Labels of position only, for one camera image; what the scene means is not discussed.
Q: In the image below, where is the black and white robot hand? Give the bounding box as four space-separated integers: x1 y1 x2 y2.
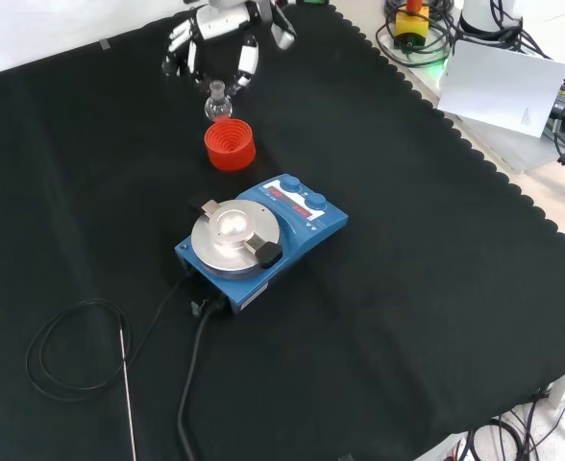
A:
160 0 297 88

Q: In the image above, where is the clear round-bottom glass flask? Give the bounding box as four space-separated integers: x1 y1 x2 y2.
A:
204 80 233 122

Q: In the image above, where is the orange ribbed flask stand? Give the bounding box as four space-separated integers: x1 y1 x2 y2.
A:
203 118 257 172

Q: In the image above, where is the heater with blue base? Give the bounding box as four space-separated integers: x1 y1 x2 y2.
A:
174 173 350 316

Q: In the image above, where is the yellow stop button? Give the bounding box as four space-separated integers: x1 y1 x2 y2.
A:
394 0 430 51

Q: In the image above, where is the black cloth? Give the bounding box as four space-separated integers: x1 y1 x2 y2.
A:
0 4 565 461

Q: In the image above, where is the pale board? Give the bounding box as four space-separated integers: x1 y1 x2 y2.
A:
437 39 565 139

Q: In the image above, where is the thin steel temperature probe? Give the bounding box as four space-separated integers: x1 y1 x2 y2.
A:
117 326 138 457

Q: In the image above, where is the thick black power cable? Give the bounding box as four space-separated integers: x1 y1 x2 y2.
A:
176 297 229 461

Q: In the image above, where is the thin black probe cable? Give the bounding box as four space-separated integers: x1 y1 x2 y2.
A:
25 276 192 402

